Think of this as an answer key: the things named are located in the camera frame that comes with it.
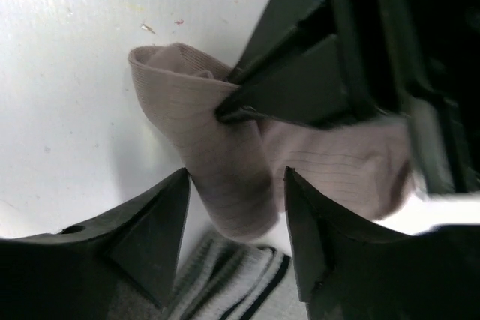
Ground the taupe sock with red cuff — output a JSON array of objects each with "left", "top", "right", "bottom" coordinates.
[{"left": 128, "top": 43, "right": 413, "bottom": 241}]

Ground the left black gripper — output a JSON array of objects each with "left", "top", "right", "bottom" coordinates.
[{"left": 328, "top": 0, "right": 479, "bottom": 195}]

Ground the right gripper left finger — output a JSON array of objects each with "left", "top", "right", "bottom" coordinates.
[{"left": 1, "top": 169, "right": 191, "bottom": 319}]

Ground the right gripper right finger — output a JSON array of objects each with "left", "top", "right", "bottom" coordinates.
[{"left": 284, "top": 168, "right": 479, "bottom": 319}]

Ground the grey sock with black stripes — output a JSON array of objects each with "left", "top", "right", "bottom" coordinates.
[{"left": 107, "top": 232, "right": 308, "bottom": 319}]

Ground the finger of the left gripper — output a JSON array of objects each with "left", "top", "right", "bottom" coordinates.
[{"left": 215, "top": 0, "right": 379, "bottom": 127}]

